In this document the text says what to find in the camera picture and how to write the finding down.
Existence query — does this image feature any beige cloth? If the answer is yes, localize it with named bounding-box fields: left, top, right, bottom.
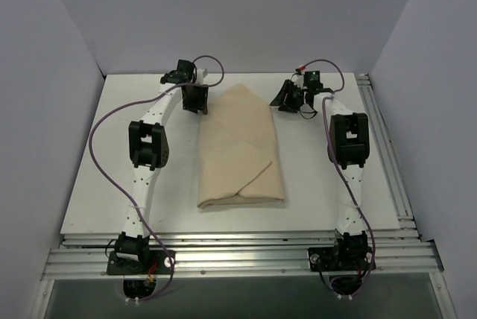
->
left=197, top=83, right=285, bottom=209

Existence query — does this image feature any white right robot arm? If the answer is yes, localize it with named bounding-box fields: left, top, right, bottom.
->
left=271, top=67, right=376, bottom=269

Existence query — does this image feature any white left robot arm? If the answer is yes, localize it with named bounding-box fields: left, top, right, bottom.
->
left=113, top=60, right=209, bottom=274

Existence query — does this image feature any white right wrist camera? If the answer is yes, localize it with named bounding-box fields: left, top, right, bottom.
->
left=294, top=73, right=304, bottom=88

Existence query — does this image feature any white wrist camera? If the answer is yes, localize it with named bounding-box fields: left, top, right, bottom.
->
left=195, top=68, right=209, bottom=84
left=294, top=73, right=304, bottom=88

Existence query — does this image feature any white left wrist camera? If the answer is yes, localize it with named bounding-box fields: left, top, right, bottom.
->
left=195, top=68, right=209, bottom=84

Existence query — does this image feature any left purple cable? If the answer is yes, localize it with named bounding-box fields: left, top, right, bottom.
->
left=89, top=54, right=225, bottom=302

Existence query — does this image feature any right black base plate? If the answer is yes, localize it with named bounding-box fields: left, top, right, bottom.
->
left=307, top=247, right=376, bottom=274

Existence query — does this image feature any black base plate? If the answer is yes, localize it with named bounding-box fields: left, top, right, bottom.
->
left=106, top=249, right=175, bottom=276
left=307, top=247, right=376, bottom=274

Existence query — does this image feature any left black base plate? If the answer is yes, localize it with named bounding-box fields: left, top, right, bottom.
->
left=106, top=249, right=175, bottom=276

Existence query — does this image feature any aluminium rail frame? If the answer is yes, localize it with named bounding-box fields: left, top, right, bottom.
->
left=43, top=74, right=443, bottom=280

